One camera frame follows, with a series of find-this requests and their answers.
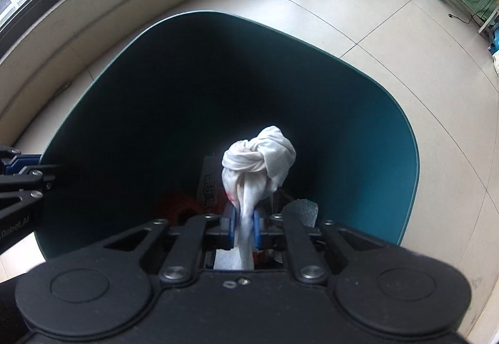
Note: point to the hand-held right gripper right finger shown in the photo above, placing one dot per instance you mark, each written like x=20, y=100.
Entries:
x=257, y=228

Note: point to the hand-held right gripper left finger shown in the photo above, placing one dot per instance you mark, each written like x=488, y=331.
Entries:
x=233, y=226

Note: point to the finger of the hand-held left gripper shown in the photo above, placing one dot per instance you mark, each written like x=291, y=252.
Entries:
x=35, y=182
x=24, y=161

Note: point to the orange foam fruit net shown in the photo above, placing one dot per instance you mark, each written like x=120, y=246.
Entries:
x=177, y=207

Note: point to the white knotted tissue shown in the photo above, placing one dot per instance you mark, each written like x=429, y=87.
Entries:
x=257, y=157

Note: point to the teal plastic bin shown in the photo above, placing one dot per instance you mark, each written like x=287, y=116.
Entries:
x=156, y=102

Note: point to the white paper tissue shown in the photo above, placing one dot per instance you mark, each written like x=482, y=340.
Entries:
x=228, y=260

